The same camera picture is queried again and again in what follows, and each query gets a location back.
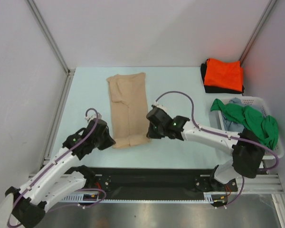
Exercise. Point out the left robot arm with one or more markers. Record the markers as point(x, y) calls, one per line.
point(61, 176)

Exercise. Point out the beige t shirt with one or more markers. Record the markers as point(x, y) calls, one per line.
point(129, 108)

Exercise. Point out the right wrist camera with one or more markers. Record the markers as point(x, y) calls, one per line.
point(156, 104)

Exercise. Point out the folded black t shirt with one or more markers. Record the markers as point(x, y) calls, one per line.
point(214, 89)

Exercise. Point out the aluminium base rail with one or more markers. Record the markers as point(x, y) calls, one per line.
point(263, 183)

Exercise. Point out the light blue t shirt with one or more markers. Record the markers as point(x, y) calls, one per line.
point(230, 125)

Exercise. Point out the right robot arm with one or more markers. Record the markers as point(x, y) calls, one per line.
point(243, 148)

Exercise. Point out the aluminium frame post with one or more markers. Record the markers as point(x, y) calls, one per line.
point(36, 13)
point(269, 9)

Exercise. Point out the right aluminium frame post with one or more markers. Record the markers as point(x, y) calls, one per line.
point(269, 9)

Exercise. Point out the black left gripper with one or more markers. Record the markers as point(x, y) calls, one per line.
point(109, 142)

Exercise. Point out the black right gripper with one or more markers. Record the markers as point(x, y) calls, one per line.
point(154, 128)

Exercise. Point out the left aluminium frame post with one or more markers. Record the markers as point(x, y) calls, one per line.
point(36, 13)

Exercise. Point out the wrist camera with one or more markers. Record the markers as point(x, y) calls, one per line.
point(88, 118)
point(156, 104)

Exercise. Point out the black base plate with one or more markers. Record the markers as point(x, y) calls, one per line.
point(156, 184)

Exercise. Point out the white plastic laundry basket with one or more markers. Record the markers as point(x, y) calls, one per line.
point(278, 150)

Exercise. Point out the folded orange t shirt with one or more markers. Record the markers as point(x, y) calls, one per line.
point(224, 74)

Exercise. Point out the green t shirt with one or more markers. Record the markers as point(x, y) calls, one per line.
point(264, 127)

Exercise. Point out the white slotted cable duct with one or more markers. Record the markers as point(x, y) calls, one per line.
point(89, 198)

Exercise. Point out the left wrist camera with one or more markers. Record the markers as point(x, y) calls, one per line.
point(88, 118)

